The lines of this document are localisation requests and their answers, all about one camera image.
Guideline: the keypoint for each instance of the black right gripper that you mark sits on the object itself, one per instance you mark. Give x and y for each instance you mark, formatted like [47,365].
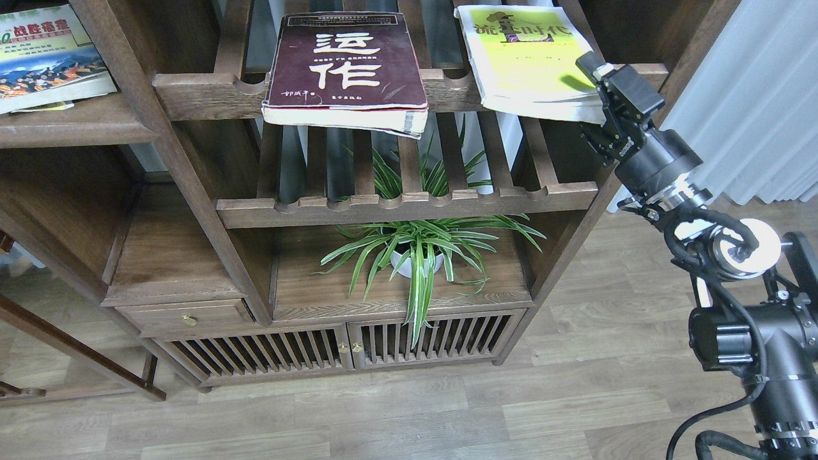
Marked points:
[653,164]

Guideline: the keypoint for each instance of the yellow cover book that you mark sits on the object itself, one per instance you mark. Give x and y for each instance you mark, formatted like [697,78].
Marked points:
[523,59]

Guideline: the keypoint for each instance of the maroon book white characters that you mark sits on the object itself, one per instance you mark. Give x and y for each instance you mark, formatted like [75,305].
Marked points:
[347,69]

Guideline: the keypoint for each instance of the colourful small paperback book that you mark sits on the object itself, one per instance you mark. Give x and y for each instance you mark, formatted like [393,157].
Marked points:
[48,57]

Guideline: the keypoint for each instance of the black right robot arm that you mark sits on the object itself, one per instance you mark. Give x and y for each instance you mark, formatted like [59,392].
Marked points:
[755,291]

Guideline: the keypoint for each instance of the white curtain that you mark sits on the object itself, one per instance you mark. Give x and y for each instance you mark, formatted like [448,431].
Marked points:
[750,111]

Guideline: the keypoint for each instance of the green spider plant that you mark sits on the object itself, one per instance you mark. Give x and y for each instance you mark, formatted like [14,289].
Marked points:
[467,238]

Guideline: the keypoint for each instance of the white plant pot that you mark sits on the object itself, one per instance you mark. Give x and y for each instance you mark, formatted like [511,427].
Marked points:
[402,262]

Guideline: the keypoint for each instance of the dark wooden bookshelf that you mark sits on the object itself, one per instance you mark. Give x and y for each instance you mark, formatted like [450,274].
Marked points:
[165,198]

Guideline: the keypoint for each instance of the brass drawer knob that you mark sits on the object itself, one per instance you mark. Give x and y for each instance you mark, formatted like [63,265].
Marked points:
[188,319]

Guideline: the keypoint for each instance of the wooden side table frame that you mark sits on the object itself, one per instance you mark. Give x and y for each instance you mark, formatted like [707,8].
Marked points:
[57,348]

